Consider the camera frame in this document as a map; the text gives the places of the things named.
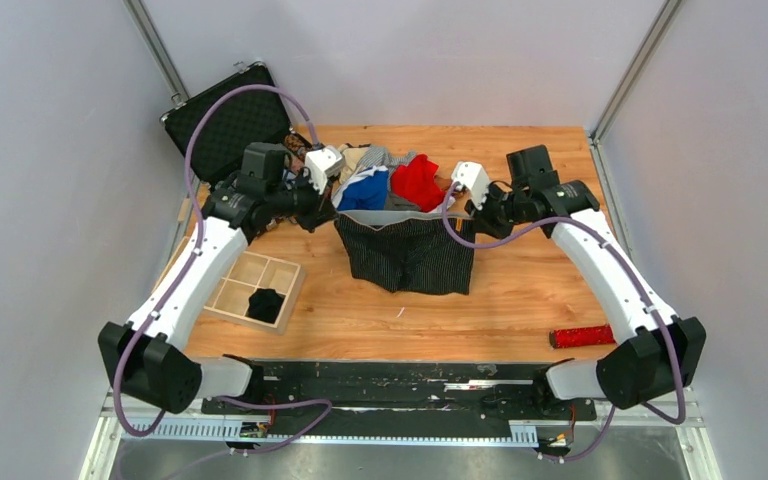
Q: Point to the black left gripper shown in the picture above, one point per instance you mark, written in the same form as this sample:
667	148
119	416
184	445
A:
320	212

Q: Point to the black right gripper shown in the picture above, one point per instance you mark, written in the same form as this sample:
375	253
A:
482	218

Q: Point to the black pinstriped underwear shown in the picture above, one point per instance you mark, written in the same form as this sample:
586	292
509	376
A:
405	251

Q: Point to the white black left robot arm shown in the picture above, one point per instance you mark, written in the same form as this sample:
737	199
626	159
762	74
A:
144	356

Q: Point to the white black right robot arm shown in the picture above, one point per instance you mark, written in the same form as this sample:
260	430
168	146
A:
657	351

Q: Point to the brown underwear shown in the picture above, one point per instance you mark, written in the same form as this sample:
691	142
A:
457	189

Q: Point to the beige underwear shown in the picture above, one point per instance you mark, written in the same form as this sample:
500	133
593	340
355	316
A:
352	156

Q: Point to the blue underwear white waistband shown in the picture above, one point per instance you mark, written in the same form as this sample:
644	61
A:
367	190

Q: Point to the grey striped underwear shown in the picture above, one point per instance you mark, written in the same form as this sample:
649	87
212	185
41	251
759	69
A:
377	156

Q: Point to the red underwear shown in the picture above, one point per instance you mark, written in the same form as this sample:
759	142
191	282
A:
420	183

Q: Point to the grey-green underwear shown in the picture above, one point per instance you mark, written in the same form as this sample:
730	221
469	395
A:
395	202

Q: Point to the rolled black underwear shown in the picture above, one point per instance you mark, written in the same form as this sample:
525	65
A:
265	305

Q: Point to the black aluminium poker chip case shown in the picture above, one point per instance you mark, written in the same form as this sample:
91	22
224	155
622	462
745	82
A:
256	116

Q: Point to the wooden compartment tray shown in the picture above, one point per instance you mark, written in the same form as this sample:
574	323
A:
229	299

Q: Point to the red glitter lint roller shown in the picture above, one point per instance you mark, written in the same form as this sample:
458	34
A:
581	337

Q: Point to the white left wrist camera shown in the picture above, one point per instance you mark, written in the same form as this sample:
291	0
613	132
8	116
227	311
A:
323	164

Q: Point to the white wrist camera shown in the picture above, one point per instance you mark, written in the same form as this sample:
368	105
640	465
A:
475	177
323	164

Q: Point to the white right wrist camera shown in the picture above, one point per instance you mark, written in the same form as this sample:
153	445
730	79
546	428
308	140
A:
475	177

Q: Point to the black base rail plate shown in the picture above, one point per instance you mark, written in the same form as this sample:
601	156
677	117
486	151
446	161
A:
406	400

